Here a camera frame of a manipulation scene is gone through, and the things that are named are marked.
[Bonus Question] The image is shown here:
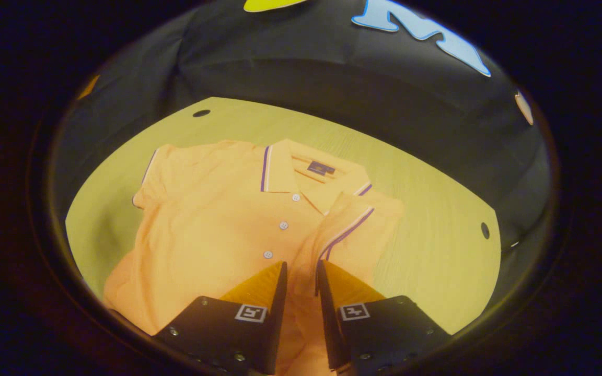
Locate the orange T-shirt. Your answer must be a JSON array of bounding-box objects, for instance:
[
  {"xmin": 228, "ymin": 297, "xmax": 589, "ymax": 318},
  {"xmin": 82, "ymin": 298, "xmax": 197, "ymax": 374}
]
[{"xmin": 103, "ymin": 138, "xmax": 405, "ymax": 376}]

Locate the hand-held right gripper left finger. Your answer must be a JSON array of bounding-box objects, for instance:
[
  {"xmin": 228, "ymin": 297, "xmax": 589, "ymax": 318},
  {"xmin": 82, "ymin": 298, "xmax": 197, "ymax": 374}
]
[{"xmin": 152, "ymin": 261, "xmax": 288, "ymax": 376}]

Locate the black backdrop cloth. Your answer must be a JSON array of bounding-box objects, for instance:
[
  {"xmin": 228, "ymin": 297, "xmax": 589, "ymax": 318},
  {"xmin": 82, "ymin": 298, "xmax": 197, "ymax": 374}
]
[{"xmin": 53, "ymin": 0, "xmax": 552, "ymax": 251}]

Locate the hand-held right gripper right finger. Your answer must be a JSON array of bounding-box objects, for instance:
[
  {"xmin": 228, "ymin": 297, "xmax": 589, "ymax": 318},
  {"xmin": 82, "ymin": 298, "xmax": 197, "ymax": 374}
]
[{"xmin": 315, "ymin": 259, "xmax": 453, "ymax": 376}]

